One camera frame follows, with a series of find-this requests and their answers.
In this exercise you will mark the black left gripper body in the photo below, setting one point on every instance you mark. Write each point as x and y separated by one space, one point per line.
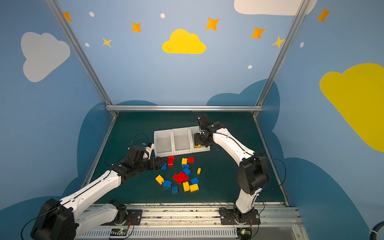
154 163

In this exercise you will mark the yellow lego brick bottom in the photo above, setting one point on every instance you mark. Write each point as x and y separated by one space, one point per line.
186 186

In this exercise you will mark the aluminium left frame post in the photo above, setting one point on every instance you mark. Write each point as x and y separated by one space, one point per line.
58 14

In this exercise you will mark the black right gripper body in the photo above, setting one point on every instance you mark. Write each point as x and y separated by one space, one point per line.
199 137

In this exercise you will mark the white left plastic bin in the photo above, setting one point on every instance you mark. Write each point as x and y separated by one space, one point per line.
163 143

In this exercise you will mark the aluminium right frame post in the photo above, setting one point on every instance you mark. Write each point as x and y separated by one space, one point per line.
292 32

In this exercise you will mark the large red lego brick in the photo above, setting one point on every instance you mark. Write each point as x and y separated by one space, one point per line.
181 177

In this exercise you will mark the aluminium back frame rail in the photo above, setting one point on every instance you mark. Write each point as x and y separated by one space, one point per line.
129 108

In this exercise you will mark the white middle plastic bin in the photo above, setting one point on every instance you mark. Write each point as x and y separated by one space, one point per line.
182 143

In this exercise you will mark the aluminium frame post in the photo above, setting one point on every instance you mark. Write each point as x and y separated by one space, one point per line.
58 14
292 32

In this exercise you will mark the aluminium front rail bed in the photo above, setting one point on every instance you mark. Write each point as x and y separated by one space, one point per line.
202 220

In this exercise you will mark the yellow wide lego brick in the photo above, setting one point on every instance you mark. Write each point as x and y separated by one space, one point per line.
194 188

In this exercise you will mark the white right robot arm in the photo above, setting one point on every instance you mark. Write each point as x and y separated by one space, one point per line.
252 167

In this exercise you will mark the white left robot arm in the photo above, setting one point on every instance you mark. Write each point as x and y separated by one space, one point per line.
69 217

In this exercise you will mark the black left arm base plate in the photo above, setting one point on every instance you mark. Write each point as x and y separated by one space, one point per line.
127 217

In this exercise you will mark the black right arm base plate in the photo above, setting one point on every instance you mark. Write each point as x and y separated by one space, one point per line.
235 217

